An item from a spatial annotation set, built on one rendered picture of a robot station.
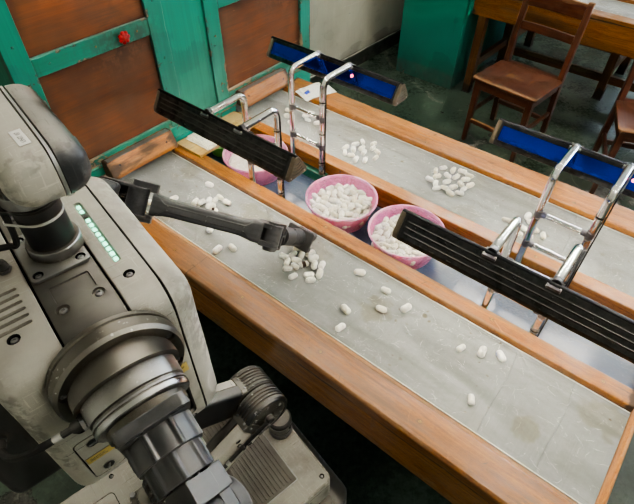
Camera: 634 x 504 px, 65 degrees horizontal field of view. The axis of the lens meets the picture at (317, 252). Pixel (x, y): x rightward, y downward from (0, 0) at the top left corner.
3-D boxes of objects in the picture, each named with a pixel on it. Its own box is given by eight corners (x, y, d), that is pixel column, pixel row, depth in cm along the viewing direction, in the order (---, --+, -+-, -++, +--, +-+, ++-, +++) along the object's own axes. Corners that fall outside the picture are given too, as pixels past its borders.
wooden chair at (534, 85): (456, 139, 346) (489, 1, 281) (490, 116, 367) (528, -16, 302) (513, 166, 324) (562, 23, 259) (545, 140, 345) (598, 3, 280)
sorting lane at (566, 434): (588, 515, 111) (592, 512, 109) (111, 190, 191) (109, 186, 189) (627, 417, 127) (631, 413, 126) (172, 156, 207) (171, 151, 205)
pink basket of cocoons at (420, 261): (416, 289, 162) (420, 270, 156) (350, 252, 174) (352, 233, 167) (455, 245, 177) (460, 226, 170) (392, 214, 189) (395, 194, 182)
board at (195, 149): (200, 158, 198) (200, 155, 197) (176, 144, 205) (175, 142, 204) (258, 124, 216) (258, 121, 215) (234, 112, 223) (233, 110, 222)
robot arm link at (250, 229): (123, 218, 132) (133, 178, 130) (126, 215, 137) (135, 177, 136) (277, 256, 144) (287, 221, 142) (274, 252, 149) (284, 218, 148)
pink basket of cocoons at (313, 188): (366, 247, 176) (368, 227, 169) (295, 231, 182) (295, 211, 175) (382, 201, 194) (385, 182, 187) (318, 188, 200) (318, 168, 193)
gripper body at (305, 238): (293, 222, 162) (280, 220, 155) (317, 235, 157) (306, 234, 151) (285, 239, 163) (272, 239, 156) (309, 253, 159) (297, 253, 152)
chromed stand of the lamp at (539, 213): (560, 305, 158) (623, 197, 126) (502, 275, 167) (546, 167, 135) (581, 271, 168) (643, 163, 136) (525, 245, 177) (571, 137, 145)
